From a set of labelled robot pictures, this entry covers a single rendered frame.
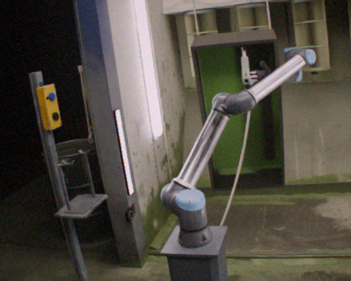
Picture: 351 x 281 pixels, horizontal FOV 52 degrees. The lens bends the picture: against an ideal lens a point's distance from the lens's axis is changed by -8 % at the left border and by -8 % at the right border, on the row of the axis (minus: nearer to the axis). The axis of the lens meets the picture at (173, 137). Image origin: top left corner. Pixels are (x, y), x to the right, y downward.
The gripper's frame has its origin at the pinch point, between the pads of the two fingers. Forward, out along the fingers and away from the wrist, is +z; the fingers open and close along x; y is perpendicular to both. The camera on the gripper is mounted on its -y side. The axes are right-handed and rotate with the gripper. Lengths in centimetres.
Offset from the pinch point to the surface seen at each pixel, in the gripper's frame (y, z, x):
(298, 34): 35, -60, 134
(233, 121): 68, 12, 44
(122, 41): -15, 87, 44
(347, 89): 101, -113, 129
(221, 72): 26, 17, 53
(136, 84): 23, 85, 43
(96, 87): -2, 100, 3
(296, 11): 14, -60, 143
